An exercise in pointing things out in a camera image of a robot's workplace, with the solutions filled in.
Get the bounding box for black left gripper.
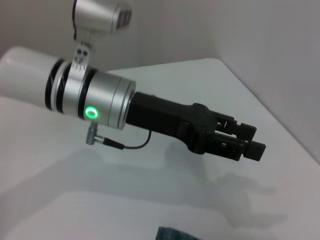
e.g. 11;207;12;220
126;91;267;162

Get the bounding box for blue denim shorts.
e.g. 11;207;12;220
156;225;199;240

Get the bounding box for thin black cable with plug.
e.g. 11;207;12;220
85;123;154;151

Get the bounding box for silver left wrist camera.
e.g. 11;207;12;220
71;0;133;71

